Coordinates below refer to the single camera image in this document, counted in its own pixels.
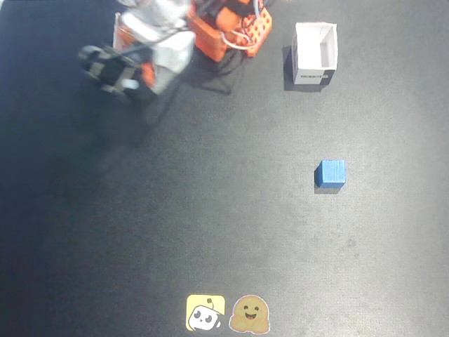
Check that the blue cube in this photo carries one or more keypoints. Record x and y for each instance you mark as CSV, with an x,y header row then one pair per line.
x,y
331,173

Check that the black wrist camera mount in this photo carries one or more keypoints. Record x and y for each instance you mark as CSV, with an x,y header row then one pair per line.
x,y
112,72

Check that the hugging face emoji sticker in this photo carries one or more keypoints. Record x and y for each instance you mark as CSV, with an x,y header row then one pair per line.
x,y
249,314

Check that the yellow robot sticker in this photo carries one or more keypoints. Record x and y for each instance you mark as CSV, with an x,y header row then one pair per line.
x,y
205,313

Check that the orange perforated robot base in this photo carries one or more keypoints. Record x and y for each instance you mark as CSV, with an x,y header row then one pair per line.
x,y
259,31

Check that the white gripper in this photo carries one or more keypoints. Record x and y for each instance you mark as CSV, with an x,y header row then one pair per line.
x,y
105,71

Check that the orange and white robot arm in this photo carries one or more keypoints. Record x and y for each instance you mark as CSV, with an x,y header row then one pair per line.
x,y
154,19

